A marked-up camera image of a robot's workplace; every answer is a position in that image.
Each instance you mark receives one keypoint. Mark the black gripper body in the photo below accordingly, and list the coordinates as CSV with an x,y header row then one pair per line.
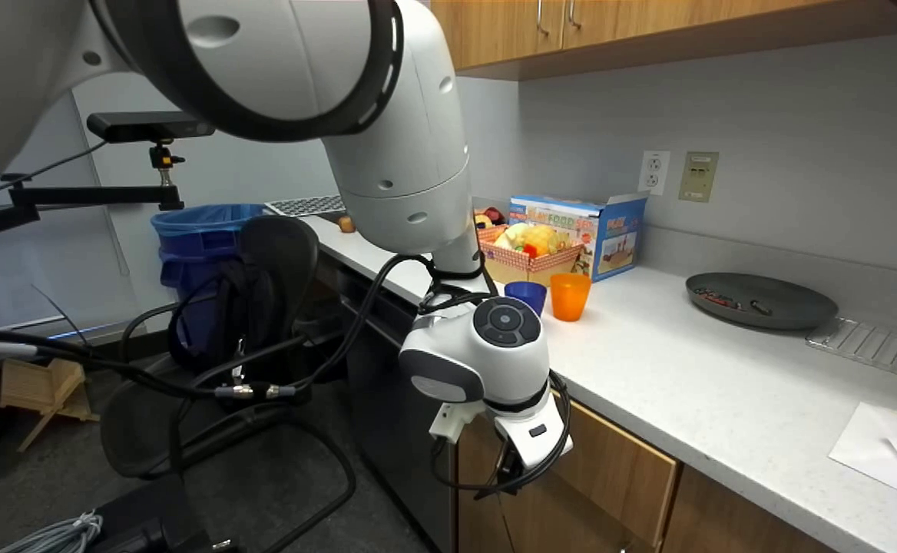
x,y
512,471

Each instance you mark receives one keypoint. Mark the wooden drawer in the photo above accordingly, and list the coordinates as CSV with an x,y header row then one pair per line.
x,y
611,471

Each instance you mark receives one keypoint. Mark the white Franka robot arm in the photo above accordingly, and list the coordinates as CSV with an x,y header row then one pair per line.
x,y
397,154

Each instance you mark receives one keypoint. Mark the blue plastic cup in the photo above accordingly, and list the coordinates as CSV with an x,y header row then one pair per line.
x,y
526,296

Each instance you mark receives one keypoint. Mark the orange plastic cup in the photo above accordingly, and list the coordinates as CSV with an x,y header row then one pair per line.
x,y
572,298

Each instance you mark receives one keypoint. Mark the wooden base cabinet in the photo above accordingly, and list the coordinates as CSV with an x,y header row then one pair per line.
x,y
712,523

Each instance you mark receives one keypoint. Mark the yellow toy banana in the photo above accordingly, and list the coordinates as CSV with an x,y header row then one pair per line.
x,y
529,237

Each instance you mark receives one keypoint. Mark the red toy food piece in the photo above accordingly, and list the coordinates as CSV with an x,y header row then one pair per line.
x,y
490,217

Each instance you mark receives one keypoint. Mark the play food toy box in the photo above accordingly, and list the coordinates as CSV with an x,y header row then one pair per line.
x,y
619,233

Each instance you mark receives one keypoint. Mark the small brown object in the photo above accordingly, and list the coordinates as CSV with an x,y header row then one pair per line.
x,y
344,222

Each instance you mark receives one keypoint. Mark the black round pan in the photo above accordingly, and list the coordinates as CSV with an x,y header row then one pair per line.
x,y
767,303

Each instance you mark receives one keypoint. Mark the grey keyboard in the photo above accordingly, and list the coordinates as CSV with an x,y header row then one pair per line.
x,y
306,206

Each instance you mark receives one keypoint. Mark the black mesh office chair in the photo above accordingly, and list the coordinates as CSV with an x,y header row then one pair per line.
x,y
159,439

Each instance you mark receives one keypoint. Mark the white paper sheet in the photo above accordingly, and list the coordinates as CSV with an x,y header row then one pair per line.
x,y
880,439

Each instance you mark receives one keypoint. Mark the blue recycling bin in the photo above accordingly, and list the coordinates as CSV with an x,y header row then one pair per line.
x,y
203,233

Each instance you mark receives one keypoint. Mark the brown cardboard piece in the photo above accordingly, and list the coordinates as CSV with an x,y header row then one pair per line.
x,y
51,401

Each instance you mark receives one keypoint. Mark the wooden upper cabinet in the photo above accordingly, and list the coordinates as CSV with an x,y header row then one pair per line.
x,y
672,18

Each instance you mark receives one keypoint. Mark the white wall outlet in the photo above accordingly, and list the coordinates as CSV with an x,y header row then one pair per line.
x,y
655,172

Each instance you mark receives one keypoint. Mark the tan wall switch plate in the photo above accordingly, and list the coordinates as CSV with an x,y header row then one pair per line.
x,y
699,175

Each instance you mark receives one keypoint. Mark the black stereo camera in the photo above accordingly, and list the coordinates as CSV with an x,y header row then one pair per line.
x,y
150,125

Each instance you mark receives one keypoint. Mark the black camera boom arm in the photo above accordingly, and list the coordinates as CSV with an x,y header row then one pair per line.
x,y
91,193

